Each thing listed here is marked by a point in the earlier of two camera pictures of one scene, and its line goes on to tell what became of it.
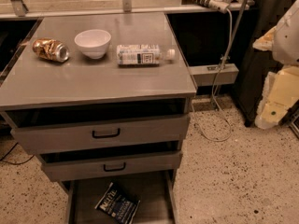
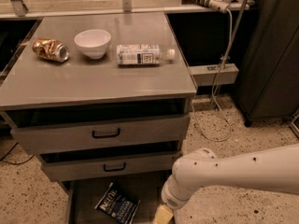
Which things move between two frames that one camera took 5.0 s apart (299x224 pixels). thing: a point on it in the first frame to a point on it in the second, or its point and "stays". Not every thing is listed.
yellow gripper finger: (281, 88) to (163, 215)
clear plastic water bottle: (143, 56) stays
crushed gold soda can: (49, 49) stays
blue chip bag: (118, 203) stays
